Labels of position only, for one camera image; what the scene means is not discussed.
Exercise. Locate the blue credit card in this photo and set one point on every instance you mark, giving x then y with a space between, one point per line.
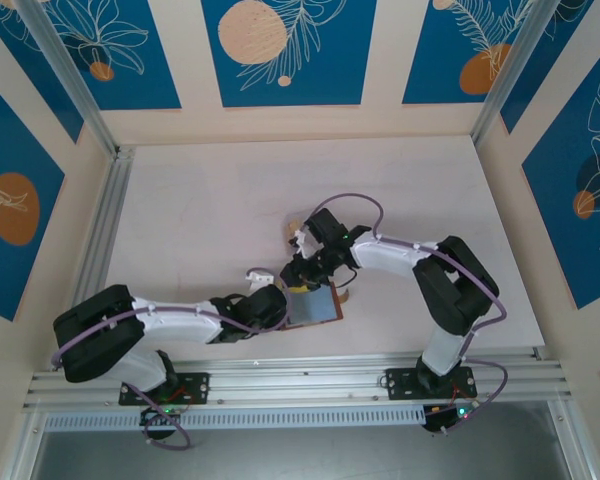
315 306

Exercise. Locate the beige credit card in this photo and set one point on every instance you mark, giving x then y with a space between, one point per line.
293 228

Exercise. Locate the brown leather card holder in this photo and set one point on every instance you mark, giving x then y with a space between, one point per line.
339 310

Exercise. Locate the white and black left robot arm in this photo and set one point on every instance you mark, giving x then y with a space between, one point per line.
180 320

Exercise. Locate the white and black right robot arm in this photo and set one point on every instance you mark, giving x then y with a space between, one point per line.
390 255

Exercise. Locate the left controller board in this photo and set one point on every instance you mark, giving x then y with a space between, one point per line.
152 419

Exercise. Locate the controller board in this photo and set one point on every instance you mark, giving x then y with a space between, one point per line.
437 421
152 419

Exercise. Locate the right controller board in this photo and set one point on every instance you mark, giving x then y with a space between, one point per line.
437 421

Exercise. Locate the aluminium frame beam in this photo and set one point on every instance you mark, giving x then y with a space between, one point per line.
305 385

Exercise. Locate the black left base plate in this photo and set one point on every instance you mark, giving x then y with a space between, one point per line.
200 387

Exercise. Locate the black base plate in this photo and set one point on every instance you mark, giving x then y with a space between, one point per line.
400 385
200 387

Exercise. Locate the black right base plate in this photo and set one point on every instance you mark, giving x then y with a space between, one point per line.
400 385

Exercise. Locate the blue floral wall poster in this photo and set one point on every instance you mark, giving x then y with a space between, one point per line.
580 240
430 60
130 75
549 45
30 55
330 60
5 260

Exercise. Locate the aluminium side rail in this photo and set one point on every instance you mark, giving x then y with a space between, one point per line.
105 225

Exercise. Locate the aluminium frame post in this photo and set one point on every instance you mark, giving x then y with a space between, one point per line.
510 70
65 65

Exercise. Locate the aluminium frame leg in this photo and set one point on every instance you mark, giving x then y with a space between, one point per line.
25 450
569 440

